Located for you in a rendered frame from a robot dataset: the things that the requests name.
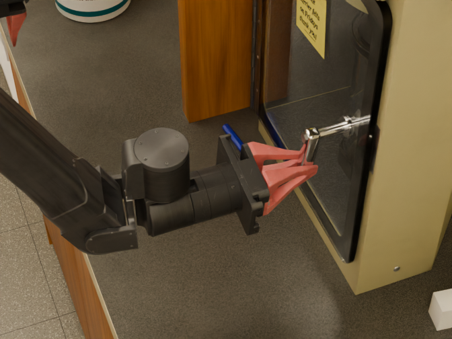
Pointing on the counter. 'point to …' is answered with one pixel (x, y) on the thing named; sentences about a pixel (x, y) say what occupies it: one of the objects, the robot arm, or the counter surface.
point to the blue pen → (233, 136)
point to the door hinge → (253, 52)
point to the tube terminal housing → (406, 153)
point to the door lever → (311, 135)
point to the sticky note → (313, 22)
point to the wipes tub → (91, 9)
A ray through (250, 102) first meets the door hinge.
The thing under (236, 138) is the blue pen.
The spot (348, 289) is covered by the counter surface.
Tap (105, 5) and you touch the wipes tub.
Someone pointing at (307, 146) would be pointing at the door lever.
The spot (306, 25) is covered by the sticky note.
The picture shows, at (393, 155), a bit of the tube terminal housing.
